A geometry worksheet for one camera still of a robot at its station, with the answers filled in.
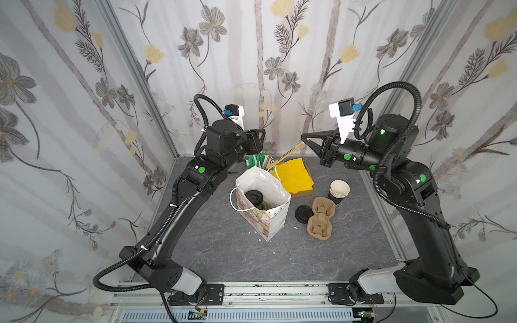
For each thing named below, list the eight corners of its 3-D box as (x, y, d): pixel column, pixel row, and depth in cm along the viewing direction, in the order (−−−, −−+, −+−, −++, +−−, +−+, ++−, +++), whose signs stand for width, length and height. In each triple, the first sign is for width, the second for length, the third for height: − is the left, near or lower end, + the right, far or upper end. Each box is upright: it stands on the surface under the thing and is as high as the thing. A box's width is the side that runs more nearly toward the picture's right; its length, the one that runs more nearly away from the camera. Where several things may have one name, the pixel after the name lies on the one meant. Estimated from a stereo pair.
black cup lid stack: (296, 223, 95) (297, 220, 92) (294, 208, 100) (295, 204, 97) (312, 223, 95) (314, 220, 92) (310, 208, 100) (311, 204, 97)
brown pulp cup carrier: (304, 236, 91) (306, 231, 87) (313, 199, 104) (315, 194, 100) (327, 244, 89) (330, 240, 85) (333, 205, 101) (336, 200, 98)
